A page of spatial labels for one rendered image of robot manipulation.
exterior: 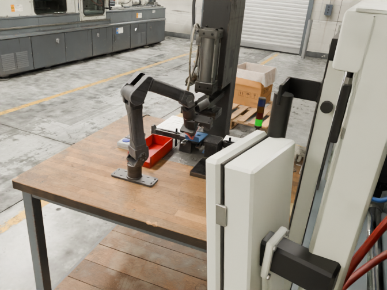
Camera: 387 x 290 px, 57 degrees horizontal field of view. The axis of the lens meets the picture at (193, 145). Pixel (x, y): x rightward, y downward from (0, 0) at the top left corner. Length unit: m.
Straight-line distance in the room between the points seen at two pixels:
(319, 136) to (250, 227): 0.23
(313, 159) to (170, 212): 0.78
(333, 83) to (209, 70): 1.07
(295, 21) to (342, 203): 10.37
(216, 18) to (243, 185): 1.27
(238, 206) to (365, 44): 0.27
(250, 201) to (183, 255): 1.71
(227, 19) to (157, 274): 1.37
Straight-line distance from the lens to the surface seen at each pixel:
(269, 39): 11.03
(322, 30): 10.83
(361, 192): 0.55
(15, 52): 6.73
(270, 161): 0.56
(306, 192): 0.74
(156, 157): 1.70
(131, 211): 1.38
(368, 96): 0.50
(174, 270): 2.14
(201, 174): 1.60
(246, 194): 0.53
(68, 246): 2.67
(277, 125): 0.64
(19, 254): 2.69
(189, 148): 1.81
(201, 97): 1.60
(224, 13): 1.71
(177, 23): 12.09
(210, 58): 1.66
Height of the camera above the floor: 1.70
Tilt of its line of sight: 25 degrees down
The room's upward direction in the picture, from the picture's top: 5 degrees clockwise
